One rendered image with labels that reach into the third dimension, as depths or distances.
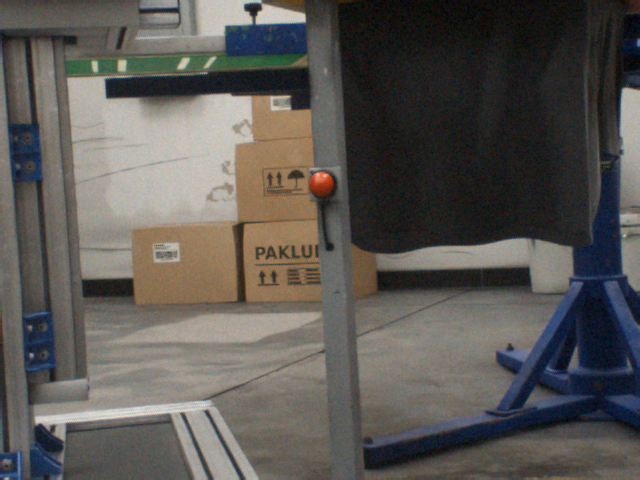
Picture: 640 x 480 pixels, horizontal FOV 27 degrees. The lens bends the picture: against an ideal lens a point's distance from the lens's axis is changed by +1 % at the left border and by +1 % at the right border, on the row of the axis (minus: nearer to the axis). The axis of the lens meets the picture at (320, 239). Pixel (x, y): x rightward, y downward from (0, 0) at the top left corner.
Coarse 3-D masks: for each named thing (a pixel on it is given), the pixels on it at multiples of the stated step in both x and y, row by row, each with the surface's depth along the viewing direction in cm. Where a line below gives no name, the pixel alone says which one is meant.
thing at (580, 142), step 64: (384, 0) 221; (448, 0) 217; (512, 0) 214; (576, 0) 210; (384, 64) 223; (448, 64) 219; (512, 64) 216; (576, 64) 212; (384, 128) 225; (448, 128) 220; (512, 128) 217; (576, 128) 212; (384, 192) 226; (448, 192) 221; (512, 192) 218; (576, 192) 212
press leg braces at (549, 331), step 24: (576, 288) 341; (576, 312) 339; (624, 312) 332; (552, 336) 334; (624, 336) 328; (528, 360) 332; (552, 360) 382; (528, 384) 328; (504, 408) 324; (528, 408) 326
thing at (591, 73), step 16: (592, 0) 217; (608, 0) 232; (592, 16) 219; (608, 16) 234; (624, 16) 250; (592, 32) 221; (608, 32) 235; (592, 48) 222; (608, 48) 235; (592, 64) 223; (608, 64) 236; (592, 80) 224; (608, 80) 237; (592, 96) 221; (608, 96) 238; (592, 112) 221; (608, 112) 237; (592, 128) 221; (608, 128) 237; (592, 144) 222; (608, 144) 236; (592, 160) 222; (592, 176) 222; (592, 192) 222; (592, 208) 222
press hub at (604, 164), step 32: (608, 160) 340; (608, 192) 341; (608, 224) 341; (576, 256) 345; (608, 256) 341; (576, 320) 348; (608, 320) 342; (608, 352) 342; (576, 384) 345; (608, 384) 340; (576, 416) 337; (608, 416) 334
